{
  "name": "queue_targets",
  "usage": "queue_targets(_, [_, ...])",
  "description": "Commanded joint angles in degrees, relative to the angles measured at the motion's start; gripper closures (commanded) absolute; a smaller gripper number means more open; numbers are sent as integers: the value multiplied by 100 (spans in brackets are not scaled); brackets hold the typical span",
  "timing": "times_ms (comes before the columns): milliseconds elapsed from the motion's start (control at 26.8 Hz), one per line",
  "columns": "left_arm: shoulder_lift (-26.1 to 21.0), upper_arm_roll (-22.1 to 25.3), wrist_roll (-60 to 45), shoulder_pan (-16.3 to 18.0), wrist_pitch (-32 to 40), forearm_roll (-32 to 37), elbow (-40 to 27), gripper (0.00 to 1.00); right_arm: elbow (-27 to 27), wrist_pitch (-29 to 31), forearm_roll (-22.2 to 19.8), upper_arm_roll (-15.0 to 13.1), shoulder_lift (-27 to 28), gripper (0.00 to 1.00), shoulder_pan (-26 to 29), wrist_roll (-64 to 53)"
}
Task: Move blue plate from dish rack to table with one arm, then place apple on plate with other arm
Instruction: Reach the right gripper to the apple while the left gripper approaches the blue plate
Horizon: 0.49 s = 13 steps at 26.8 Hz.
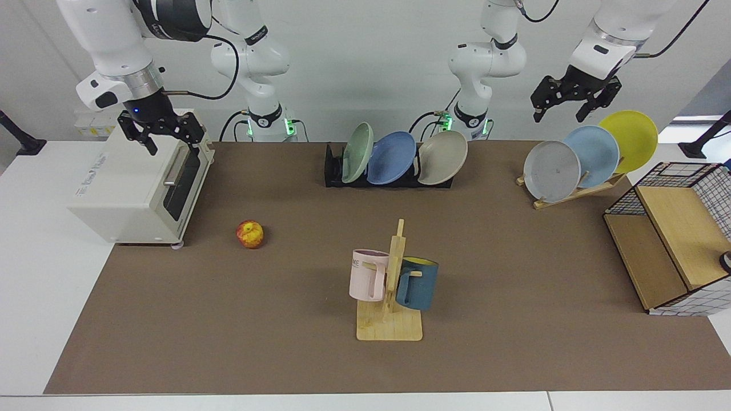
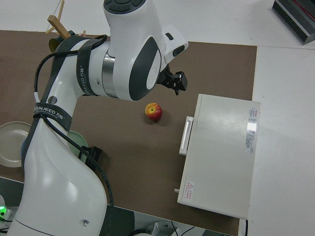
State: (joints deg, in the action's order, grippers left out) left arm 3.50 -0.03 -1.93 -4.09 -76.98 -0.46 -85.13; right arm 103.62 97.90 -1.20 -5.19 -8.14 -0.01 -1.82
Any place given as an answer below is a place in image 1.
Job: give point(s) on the black stand foot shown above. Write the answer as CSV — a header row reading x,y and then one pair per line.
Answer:
x,y
694,149
31,146

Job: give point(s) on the wooden cup stand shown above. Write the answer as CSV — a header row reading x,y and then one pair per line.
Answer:
x,y
388,328

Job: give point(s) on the wooden plate rack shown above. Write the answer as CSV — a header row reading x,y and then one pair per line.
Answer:
x,y
571,195

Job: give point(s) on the black dish rack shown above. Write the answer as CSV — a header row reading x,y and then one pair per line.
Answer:
x,y
332,171

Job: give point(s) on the grey plate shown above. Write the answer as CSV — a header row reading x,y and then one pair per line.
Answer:
x,y
551,171

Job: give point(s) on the black round object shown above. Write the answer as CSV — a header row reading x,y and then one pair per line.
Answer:
x,y
726,262

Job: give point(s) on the brown table cloth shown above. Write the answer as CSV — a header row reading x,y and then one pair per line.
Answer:
x,y
228,319

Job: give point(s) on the pink cup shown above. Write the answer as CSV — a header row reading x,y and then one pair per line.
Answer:
x,y
362,279

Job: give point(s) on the beige plate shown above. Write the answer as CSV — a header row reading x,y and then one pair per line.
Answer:
x,y
442,158

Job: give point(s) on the yellow plate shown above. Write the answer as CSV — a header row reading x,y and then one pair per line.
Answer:
x,y
634,137

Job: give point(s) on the light blue plate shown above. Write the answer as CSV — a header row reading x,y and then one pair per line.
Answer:
x,y
597,151

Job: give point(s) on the white wall socket strip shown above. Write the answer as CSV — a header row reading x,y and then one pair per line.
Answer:
x,y
91,128

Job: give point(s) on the pale toaster oven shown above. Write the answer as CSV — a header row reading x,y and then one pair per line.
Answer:
x,y
125,188

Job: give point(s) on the red yellow apple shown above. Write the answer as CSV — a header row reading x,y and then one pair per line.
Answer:
x,y
250,234

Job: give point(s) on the dark blue cup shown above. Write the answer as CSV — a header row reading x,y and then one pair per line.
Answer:
x,y
422,285

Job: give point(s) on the pale green plate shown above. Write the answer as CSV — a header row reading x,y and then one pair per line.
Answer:
x,y
358,151

